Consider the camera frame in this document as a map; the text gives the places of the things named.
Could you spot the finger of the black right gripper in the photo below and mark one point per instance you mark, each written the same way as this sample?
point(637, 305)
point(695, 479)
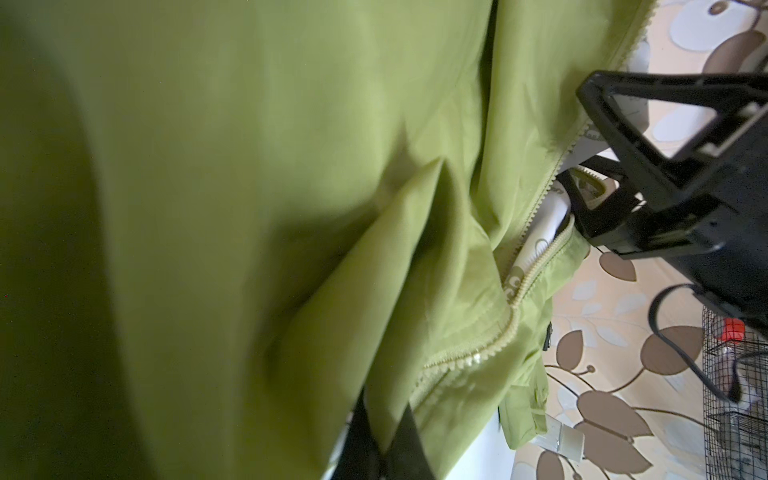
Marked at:
point(602, 198)
point(726, 156)

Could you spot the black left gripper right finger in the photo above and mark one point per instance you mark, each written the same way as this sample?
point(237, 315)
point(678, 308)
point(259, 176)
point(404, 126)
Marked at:
point(405, 458)

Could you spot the green zip-up hooded jacket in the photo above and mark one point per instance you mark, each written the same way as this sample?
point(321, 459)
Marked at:
point(224, 222)

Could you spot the red capped bottle in basket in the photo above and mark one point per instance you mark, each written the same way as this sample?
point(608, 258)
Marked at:
point(733, 330)

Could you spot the black wire basket right wall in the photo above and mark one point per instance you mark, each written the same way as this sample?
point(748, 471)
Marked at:
point(735, 413)

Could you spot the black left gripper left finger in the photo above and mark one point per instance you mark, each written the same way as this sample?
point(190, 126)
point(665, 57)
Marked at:
point(360, 457)

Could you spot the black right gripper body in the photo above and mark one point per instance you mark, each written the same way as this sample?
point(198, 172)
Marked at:
point(720, 249)

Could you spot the white tape roll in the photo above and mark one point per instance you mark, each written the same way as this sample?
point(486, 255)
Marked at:
point(561, 439)

